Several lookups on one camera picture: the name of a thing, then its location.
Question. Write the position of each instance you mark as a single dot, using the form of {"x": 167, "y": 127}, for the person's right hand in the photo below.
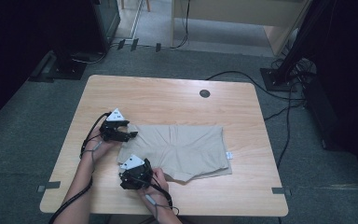
{"x": 158, "y": 189}

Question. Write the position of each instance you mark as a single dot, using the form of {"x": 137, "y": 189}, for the person's left hand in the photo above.
{"x": 104, "y": 146}

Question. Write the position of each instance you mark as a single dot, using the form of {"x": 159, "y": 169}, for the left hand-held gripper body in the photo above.
{"x": 108, "y": 132}

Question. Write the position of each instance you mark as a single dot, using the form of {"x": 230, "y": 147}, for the dark glass-fronted cabinet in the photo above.
{"x": 107, "y": 21}

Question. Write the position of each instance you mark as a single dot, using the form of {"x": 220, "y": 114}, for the beige short-sleeved shirt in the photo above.
{"x": 183, "y": 149}

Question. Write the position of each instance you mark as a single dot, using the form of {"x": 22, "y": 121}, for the light wooden desk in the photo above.
{"x": 230, "y": 11}

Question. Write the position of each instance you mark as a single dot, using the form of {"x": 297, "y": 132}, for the yellowish floor tape strip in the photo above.
{"x": 348, "y": 186}

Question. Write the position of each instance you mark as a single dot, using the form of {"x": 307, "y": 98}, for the dark curtain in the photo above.
{"x": 6, "y": 46}
{"x": 354, "y": 77}

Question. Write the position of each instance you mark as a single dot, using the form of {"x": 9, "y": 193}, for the black floor tape strip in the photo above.
{"x": 134, "y": 44}
{"x": 121, "y": 44}
{"x": 158, "y": 47}

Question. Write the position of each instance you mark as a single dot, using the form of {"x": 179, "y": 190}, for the grey tape piece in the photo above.
{"x": 279, "y": 191}
{"x": 51, "y": 185}

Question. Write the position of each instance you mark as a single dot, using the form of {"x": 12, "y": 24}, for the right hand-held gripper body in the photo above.
{"x": 141, "y": 175}

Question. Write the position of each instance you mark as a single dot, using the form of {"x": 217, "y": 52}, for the black stand with flat base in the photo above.
{"x": 65, "y": 67}

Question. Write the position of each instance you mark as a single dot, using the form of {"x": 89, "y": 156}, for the dark round table grommet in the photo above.
{"x": 204, "y": 93}

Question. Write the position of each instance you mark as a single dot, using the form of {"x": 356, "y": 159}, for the black slanted stand with base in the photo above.
{"x": 275, "y": 77}

